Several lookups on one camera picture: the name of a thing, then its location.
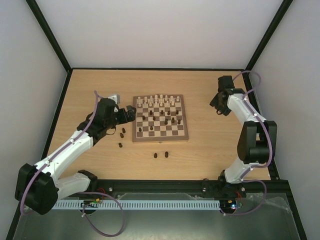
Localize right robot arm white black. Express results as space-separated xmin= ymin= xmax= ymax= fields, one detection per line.
xmin=210 ymin=75 xmax=278 ymax=196

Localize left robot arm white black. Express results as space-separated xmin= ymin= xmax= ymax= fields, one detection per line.
xmin=14 ymin=95 xmax=137 ymax=215

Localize wooden chess board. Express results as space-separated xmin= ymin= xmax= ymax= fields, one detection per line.
xmin=132 ymin=94 xmax=189 ymax=143

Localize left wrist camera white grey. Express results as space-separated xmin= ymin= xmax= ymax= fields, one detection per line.
xmin=107 ymin=94 xmax=121 ymax=105

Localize black aluminium rail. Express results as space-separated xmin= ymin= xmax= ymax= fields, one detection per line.
xmin=62 ymin=178 xmax=291 ymax=195

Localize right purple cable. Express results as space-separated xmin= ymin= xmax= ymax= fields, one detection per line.
xmin=219 ymin=71 xmax=273 ymax=216

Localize white slotted cable duct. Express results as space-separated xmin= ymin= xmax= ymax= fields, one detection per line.
xmin=53 ymin=199 xmax=221 ymax=211

